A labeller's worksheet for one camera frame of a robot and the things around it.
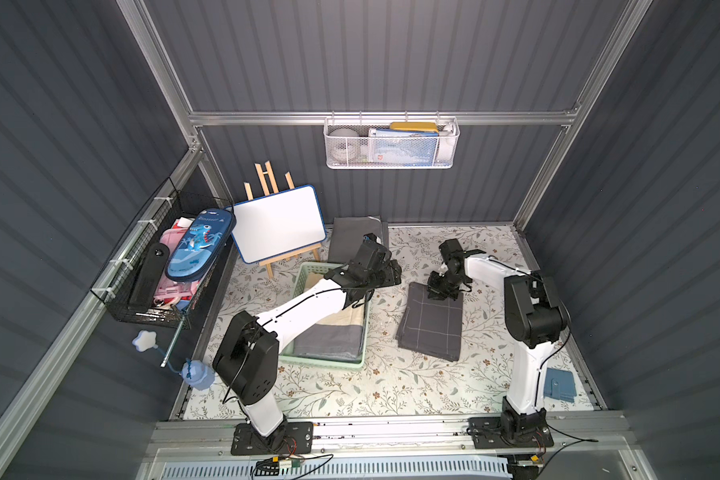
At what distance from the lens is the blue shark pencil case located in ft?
2.12

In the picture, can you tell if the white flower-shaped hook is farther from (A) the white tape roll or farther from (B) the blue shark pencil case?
(A) the white tape roll

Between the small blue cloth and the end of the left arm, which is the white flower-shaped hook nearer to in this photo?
the end of the left arm

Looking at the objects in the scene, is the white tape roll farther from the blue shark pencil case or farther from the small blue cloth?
the small blue cloth

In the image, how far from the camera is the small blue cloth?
2.64 ft

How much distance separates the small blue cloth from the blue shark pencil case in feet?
3.06

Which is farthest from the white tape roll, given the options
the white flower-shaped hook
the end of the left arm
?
the white flower-shaped hook

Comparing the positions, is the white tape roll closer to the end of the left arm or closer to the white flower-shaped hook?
the end of the left arm
